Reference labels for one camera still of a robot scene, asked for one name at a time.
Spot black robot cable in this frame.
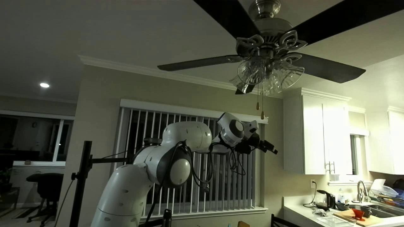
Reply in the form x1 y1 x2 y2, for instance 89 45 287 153
181 141 249 192

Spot black camera stand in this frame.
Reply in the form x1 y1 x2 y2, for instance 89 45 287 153
69 140 137 227

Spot black kettle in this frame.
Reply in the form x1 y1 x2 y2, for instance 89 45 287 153
315 189 339 212

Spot kitchen window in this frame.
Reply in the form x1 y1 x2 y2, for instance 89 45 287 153
350 132 369 177

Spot white upper cabinet with handles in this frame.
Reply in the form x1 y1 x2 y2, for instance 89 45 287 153
282 87 353 177

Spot white sink counter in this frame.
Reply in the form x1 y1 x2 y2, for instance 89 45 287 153
282 194 404 227

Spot wooden cutting board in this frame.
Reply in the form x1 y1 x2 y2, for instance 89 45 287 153
334 208 383 226

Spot dark glass sliding window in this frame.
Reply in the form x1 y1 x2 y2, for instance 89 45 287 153
0 111 76 164

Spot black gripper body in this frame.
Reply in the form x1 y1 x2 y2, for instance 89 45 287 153
233 132 268 155

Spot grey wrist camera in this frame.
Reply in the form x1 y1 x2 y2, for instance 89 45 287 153
243 119 259 136

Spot white dishes by sink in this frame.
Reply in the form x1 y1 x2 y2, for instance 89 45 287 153
368 178 399 199

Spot chrome sink faucet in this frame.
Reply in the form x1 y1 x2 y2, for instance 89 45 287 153
356 180 369 203

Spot dark-bladed ceiling fan chandelier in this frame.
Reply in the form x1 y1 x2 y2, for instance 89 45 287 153
157 0 404 97

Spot white vertical window blinds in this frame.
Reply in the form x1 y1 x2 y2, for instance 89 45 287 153
114 98 269 219

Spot dark office chair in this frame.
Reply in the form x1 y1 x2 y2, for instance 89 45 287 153
26 172 65 225

